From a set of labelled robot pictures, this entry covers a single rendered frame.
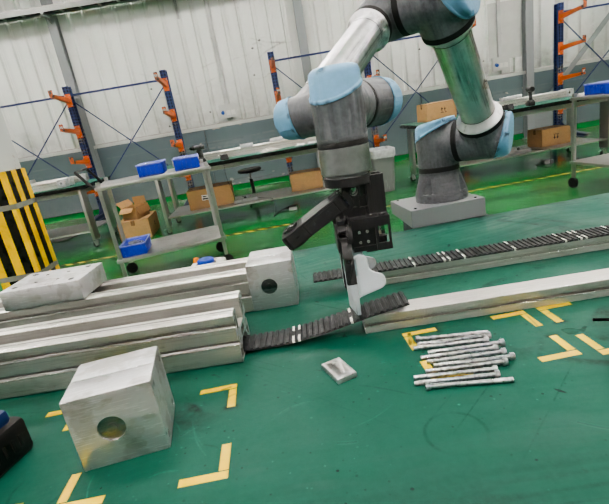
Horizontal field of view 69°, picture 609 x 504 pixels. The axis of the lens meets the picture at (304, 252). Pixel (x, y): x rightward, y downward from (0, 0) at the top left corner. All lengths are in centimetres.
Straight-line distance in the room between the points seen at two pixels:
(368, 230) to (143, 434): 40
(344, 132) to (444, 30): 48
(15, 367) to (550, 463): 74
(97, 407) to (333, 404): 28
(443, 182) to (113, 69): 786
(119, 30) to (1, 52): 198
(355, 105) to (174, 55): 799
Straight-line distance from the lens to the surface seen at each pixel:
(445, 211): 130
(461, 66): 113
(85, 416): 59
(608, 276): 86
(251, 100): 838
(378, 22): 104
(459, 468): 51
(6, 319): 108
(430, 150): 133
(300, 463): 53
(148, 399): 57
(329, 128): 64
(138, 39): 876
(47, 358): 82
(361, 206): 67
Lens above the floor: 113
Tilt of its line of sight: 17 degrees down
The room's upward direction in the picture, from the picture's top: 10 degrees counter-clockwise
